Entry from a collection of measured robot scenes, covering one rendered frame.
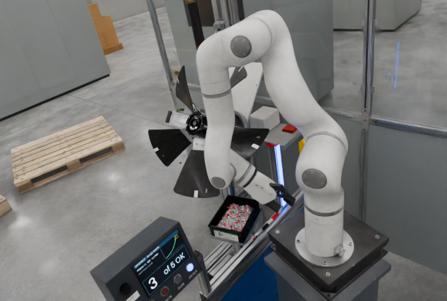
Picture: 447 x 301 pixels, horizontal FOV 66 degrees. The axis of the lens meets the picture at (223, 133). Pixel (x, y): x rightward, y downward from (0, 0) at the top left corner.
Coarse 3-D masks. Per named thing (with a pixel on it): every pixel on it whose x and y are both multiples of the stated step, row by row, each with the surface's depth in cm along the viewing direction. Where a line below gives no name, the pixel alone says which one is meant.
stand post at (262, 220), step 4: (248, 120) 199; (252, 156) 208; (256, 156) 211; (248, 160) 211; (252, 160) 209; (256, 160) 212; (252, 164) 211; (256, 164) 213; (256, 168) 214; (248, 196) 230; (260, 204) 227; (260, 208) 228; (264, 212) 233; (264, 216) 234; (260, 220) 233; (264, 220) 235; (260, 224) 238; (256, 228) 241; (256, 232) 244
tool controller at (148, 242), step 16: (160, 224) 105; (176, 224) 102; (144, 240) 100; (160, 240) 98; (176, 240) 101; (112, 256) 97; (128, 256) 94; (144, 256) 94; (160, 256) 98; (176, 256) 101; (192, 256) 105; (96, 272) 93; (112, 272) 90; (128, 272) 91; (144, 272) 94; (160, 272) 98; (176, 272) 101; (192, 272) 105; (112, 288) 88; (128, 288) 90; (144, 288) 94; (160, 288) 98; (176, 288) 101
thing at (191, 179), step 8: (192, 152) 167; (200, 152) 168; (192, 160) 166; (200, 160) 167; (184, 168) 166; (192, 168) 166; (200, 168) 166; (184, 176) 165; (192, 176) 165; (200, 176) 165; (176, 184) 166; (184, 184) 165; (192, 184) 164; (200, 184) 164; (208, 184) 164; (176, 192) 165; (184, 192) 164; (192, 192) 164; (200, 192) 163; (208, 192) 163; (216, 192) 163
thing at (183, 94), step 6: (180, 72) 184; (180, 78) 184; (180, 84) 185; (186, 84) 177; (180, 90) 188; (186, 90) 178; (180, 96) 191; (186, 96) 180; (186, 102) 185; (192, 102) 174; (192, 108) 178
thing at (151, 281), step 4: (152, 272) 96; (156, 272) 97; (148, 276) 95; (152, 276) 96; (156, 276) 97; (144, 280) 94; (148, 280) 95; (152, 280) 96; (156, 280) 97; (160, 280) 97; (144, 284) 94; (148, 284) 95; (152, 284) 96; (156, 284) 97; (160, 284) 97; (148, 288) 95; (152, 288) 96; (156, 288) 97; (148, 292) 95; (152, 292) 96
